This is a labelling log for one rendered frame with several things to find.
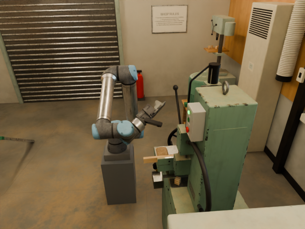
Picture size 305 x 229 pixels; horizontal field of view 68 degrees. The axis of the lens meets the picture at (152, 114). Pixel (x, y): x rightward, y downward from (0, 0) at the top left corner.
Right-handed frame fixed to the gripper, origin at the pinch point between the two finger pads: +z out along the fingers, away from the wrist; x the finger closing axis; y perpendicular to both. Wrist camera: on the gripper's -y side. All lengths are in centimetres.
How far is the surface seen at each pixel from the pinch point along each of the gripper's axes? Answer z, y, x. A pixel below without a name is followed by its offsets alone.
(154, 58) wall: 132, 107, 247
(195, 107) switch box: -5.0, -16.5, -42.6
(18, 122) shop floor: -124, 186, 253
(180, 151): -19.0, -27.0, -17.4
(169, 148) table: -13.8, -23.4, 29.9
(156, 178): -35, -33, 49
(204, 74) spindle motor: 24.0, -6.6, -18.7
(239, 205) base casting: -13, -76, 2
